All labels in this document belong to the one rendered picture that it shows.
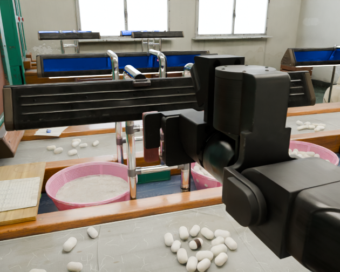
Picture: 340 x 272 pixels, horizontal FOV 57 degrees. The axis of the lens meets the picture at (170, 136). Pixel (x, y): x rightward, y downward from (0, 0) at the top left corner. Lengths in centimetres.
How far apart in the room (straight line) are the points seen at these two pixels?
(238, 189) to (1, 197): 78
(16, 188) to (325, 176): 85
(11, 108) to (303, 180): 48
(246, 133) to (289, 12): 710
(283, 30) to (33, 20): 480
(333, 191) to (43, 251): 65
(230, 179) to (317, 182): 7
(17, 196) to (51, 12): 479
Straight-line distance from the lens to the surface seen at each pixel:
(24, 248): 81
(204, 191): 91
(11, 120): 59
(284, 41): 735
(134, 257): 73
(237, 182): 27
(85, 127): 148
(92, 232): 78
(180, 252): 71
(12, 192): 97
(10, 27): 322
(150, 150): 42
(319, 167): 28
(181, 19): 607
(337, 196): 24
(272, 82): 28
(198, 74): 36
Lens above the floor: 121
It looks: 20 degrees down
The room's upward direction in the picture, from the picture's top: straight up
